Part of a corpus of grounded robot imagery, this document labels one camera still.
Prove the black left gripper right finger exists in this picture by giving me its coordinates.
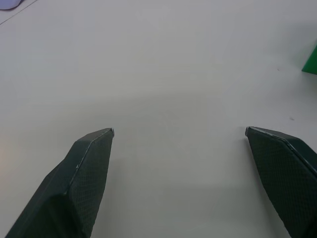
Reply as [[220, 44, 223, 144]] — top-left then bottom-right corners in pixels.
[[245, 126, 317, 238]]

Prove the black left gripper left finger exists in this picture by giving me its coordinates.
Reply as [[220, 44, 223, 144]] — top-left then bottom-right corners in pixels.
[[4, 127, 115, 238]]

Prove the green block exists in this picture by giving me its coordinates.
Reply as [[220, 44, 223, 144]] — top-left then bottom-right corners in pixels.
[[301, 43, 317, 75]]

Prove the pale lavender object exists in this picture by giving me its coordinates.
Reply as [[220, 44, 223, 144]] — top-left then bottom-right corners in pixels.
[[0, 0, 23, 10]]

